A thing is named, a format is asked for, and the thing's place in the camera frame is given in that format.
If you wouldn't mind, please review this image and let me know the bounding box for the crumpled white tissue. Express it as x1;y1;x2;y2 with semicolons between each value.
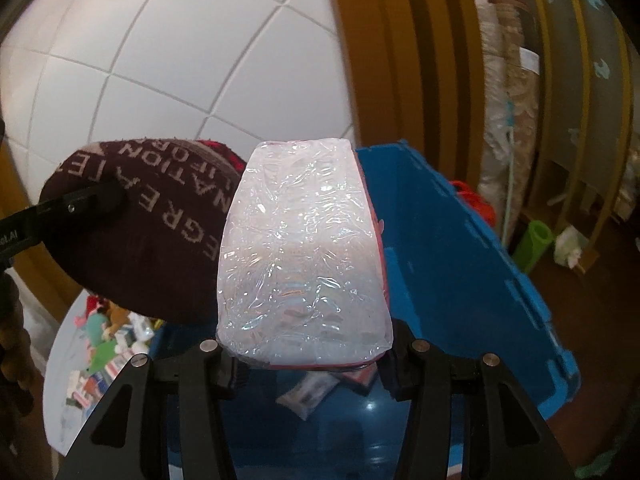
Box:
554;225;591;267

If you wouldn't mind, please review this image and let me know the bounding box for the green foam roll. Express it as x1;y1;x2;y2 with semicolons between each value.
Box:
510;222;551;274

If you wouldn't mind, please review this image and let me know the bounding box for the wooden door frame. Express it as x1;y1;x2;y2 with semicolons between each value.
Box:
0;160;76;321
325;0;483;181

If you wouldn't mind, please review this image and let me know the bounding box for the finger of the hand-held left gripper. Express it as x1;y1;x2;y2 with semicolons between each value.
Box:
35;180;132;223

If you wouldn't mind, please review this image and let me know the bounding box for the grey yellow-framed cabinet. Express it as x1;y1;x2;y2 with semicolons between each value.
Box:
500;0;640;266

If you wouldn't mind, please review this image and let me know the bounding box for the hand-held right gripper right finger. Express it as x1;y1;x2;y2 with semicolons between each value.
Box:
380;330;576;480

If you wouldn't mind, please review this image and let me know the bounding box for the pile of toys and packets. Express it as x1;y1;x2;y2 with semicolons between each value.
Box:
65;295;166;411

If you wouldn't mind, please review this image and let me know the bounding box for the white printed packet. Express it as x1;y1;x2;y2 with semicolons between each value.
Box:
277;372;337;419

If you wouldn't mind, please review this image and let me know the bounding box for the red dark packet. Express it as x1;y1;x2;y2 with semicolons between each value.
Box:
340;364;379;394

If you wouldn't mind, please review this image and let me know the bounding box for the plastic-wrapped white pink packet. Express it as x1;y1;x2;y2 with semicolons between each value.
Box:
216;136;396;372

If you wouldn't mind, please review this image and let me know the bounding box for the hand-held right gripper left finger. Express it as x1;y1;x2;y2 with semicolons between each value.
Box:
57;339;247;480

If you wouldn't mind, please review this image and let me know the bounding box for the dark maroon knit hat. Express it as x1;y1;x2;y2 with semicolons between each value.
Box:
39;136;248;323

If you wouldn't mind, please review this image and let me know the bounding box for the plastic-wrapped fabric roll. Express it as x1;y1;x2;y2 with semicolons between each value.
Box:
477;0;542;247

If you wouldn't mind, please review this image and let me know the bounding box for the red container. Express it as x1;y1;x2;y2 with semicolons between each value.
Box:
450;180;497;227

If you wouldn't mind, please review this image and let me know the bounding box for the blue plastic container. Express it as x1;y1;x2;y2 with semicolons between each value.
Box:
150;139;583;480

